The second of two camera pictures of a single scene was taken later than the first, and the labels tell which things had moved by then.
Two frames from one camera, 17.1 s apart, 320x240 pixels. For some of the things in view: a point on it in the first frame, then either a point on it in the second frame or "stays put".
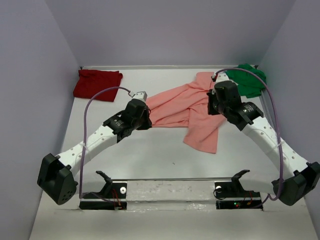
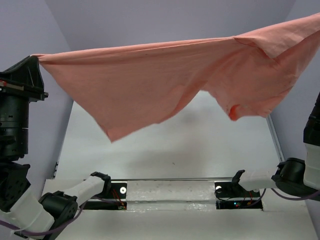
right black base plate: (230, 195) stays put
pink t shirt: (188, 106) -> (125, 88)
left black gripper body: (142, 123) -> (15, 82)
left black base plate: (112, 196) stays put
